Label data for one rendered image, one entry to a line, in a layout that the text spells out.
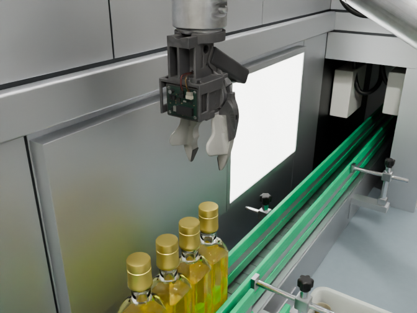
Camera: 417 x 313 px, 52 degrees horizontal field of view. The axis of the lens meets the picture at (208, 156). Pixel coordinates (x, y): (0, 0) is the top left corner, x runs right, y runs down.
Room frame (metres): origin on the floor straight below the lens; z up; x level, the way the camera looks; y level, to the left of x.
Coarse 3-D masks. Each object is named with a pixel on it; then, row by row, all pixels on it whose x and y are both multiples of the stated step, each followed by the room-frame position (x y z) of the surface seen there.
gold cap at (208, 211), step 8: (200, 208) 0.63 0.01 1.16; (208, 208) 0.63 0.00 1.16; (216, 208) 0.63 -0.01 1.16; (200, 216) 0.63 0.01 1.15; (208, 216) 0.62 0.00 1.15; (216, 216) 0.63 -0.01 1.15; (200, 224) 0.62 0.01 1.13; (208, 224) 0.62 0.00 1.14; (216, 224) 0.63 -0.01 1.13; (208, 232) 0.62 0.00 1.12
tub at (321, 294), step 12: (324, 288) 0.80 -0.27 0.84; (312, 300) 0.76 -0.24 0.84; (324, 300) 0.79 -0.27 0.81; (336, 300) 0.78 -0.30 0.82; (348, 300) 0.77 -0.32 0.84; (360, 300) 0.76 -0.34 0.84; (312, 312) 0.76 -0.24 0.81; (336, 312) 0.77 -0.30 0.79; (348, 312) 0.76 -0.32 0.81; (360, 312) 0.75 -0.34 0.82; (372, 312) 0.73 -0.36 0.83; (384, 312) 0.72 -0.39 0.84
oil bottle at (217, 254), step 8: (200, 248) 0.62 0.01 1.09; (208, 248) 0.61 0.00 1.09; (216, 248) 0.62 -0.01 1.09; (224, 248) 0.63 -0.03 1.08; (208, 256) 0.60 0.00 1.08; (216, 256) 0.61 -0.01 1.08; (224, 256) 0.63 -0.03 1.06; (216, 264) 0.61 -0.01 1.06; (224, 264) 0.63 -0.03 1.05; (216, 272) 0.61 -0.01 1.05; (224, 272) 0.63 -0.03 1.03; (216, 280) 0.61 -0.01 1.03; (224, 280) 0.63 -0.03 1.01; (216, 288) 0.61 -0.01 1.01; (224, 288) 0.63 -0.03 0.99; (216, 296) 0.61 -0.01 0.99; (224, 296) 0.63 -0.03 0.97; (216, 304) 0.61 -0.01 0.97
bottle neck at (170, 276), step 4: (176, 268) 0.53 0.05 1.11; (160, 272) 0.53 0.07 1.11; (164, 272) 0.53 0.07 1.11; (168, 272) 0.52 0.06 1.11; (172, 272) 0.53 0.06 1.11; (176, 272) 0.53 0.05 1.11; (160, 276) 0.53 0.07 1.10; (164, 276) 0.53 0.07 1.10; (168, 276) 0.52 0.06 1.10; (172, 276) 0.53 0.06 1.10; (176, 276) 0.53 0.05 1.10; (164, 280) 0.53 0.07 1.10; (168, 280) 0.52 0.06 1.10; (172, 280) 0.53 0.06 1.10
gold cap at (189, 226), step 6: (180, 222) 0.58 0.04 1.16; (186, 222) 0.58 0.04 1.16; (192, 222) 0.58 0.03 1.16; (198, 222) 0.58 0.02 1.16; (180, 228) 0.58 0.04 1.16; (186, 228) 0.57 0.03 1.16; (192, 228) 0.57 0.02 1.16; (198, 228) 0.58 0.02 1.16; (180, 234) 0.58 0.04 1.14; (186, 234) 0.57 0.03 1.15; (192, 234) 0.57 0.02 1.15; (198, 234) 0.58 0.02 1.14; (180, 240) 0.58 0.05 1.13; (186, 240) 0.57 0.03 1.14; (192, 240) 0.57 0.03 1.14; (198, 240) 0.58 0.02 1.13; (180, 246) 0.58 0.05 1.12; (186, 246) 0.57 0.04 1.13; (192, 246) 0.57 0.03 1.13; (198, 246) 0.58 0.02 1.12
